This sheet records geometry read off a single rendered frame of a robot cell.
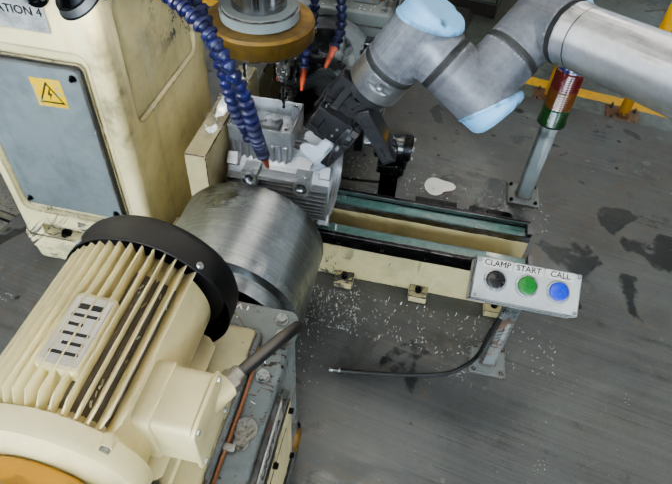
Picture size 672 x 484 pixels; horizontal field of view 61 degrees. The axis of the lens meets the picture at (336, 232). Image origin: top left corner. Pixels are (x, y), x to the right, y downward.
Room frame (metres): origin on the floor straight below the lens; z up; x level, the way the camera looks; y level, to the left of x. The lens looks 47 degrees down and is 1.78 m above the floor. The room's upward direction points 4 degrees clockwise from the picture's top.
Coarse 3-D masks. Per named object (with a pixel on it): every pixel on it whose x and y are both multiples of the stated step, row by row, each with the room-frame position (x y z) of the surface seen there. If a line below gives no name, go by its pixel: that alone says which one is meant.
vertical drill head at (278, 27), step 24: (240, 0) 0.85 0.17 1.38; (264, 0) 0.85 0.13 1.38; (288, 0) 0.90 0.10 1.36; (216, 24) 0.85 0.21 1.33; (240, 24) 0.83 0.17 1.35; (264, 24) 0.83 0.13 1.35; (288, 24) 0.85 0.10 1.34; (312, 24) 0.88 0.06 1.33; (240, 48) 0.80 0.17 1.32; (264, 48) 0.80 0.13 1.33; (288, 48) 0.82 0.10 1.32; (288, 72) 0.84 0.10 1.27
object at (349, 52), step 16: (320, 16) 1.25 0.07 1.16; (320, 32) 1.17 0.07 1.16; (352, 32) 1.22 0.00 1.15; (320, 48) 1.11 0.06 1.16; (352, 48) 1.16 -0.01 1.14; (272, 64) 1.10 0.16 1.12; (320, 64) 1.09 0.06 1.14; (336, 64) 1.08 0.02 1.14; (352, 64) 1.10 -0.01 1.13; (272, 80) 1.10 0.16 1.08; (288, 80) 1.09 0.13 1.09; (320, 80) 1.08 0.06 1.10; (272, 96) 1.10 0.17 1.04; (288, 96) 1.06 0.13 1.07; (304, 96) 1.09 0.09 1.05; (304, 112) 1.09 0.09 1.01
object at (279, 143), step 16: (256, 96) 0.94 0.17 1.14; (272, 112) 0.93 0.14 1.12; (288, 112) 0.93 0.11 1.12; (272, 128) 0.87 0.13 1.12; (288, 128) 0.85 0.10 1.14; (240, 144) 0.84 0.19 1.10; (272, 144) 0.83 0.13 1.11; (288, 144) 0.83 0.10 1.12; (272, 160) 0.83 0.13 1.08; (288, 160) 0.83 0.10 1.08
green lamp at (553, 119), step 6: (546, 108) 1.08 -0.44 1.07; (540, 114) 1.10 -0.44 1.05; (546, 114) 1.08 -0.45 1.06; (552, 114) 1.07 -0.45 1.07; (558, 114) 1.07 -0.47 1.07; (564, 114) 1.07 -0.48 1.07; (540, 120) 1.09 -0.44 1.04; (546, 120) 1.08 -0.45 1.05; (552, 120) 1.07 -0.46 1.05; (558, 120) 1.07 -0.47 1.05; (564, 120) 1.07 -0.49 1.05; (552, 126) 1.07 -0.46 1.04; (558, 126) 1.07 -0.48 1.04
